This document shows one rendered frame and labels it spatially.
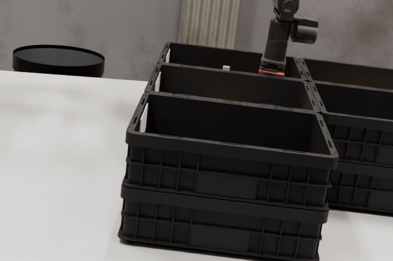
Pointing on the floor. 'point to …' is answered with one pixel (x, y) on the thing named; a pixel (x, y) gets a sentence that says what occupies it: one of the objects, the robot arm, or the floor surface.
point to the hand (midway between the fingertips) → (268, 90)
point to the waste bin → (58, 61)
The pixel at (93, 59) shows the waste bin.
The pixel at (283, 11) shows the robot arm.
